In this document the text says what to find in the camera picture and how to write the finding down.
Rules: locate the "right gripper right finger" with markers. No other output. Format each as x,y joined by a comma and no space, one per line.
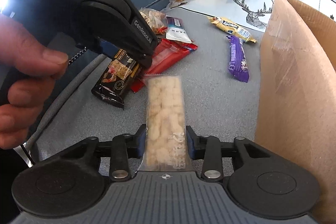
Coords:
211,151

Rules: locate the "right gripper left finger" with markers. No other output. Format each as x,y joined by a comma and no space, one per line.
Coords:
122,148

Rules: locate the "clear rice cracker pack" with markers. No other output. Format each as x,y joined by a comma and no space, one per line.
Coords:
166,148

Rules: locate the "black cracker snack pack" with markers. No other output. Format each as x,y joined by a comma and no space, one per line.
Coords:
115,82

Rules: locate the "purple candy pack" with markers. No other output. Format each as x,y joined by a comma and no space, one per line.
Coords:
237,65

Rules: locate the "red snack pack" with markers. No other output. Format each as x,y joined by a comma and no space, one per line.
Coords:
166,54

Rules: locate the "clear puffed grain snack bag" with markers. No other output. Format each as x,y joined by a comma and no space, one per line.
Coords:
156,20

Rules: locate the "white purple snack bar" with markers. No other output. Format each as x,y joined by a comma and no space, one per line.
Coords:
176,31

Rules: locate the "yellow candy pack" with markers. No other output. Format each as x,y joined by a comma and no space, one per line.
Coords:
231,28

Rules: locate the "open cardboard box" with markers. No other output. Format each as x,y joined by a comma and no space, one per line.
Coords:
296,117

